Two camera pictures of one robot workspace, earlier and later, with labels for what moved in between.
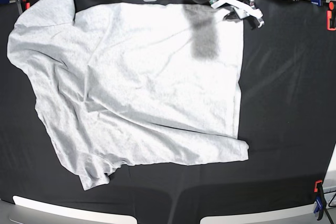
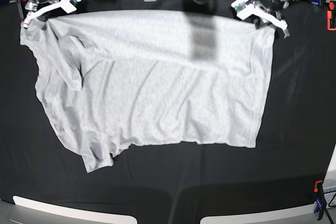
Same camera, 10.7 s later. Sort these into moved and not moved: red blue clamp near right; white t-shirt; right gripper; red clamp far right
Moved: right gripper; white t-shirt
Not moved: red blue clamp near right; red clamp far right
